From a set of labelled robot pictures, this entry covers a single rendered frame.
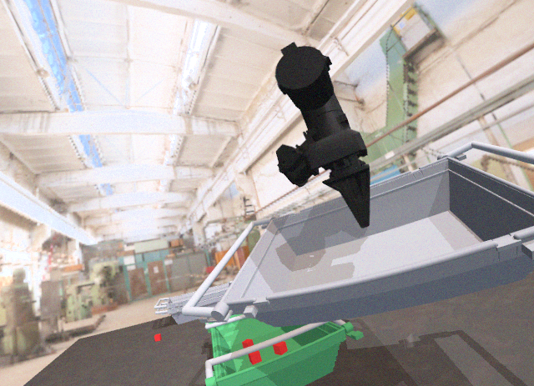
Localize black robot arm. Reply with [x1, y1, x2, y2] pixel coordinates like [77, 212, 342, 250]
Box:
[275, 42, 343, 187]

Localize green plastic tray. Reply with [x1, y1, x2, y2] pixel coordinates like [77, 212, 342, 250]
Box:
[205, 318, 364, 386]

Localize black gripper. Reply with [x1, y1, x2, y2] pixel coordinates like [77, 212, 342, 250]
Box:
[303, 110, 370, 228]

